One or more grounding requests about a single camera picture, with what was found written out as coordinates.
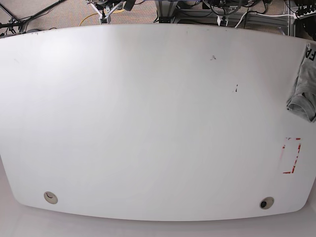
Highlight grey T-shirt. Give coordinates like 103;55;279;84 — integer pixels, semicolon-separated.
286;43;316;123

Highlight red tape rectangle marking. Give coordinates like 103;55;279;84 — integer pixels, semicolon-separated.
280;137;302;174

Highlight black tripod legs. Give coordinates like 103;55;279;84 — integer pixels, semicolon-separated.
0;0;65;38

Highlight white power strip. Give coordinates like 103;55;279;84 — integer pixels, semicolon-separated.
294;4;316;19

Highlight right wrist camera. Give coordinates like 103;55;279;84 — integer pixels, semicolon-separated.
99;16;111;25

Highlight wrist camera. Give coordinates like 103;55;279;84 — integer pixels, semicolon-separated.
217;16;228;27
99;16;111;25

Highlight yellow cable on floor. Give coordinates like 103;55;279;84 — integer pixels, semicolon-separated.
79;9;125;27

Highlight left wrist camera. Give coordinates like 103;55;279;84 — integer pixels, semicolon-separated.
217;16;228;27

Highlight aluminium frame rail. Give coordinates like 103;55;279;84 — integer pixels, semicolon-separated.
157;9;291;28

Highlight left table cable grommet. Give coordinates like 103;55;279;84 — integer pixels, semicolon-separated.
43;192;58;204

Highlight table cable grommet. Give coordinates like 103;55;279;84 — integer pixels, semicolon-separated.
259;197;275;210
43;192;58;204

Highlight right table cable grommet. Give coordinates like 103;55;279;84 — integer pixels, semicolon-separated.
259;197;275;210

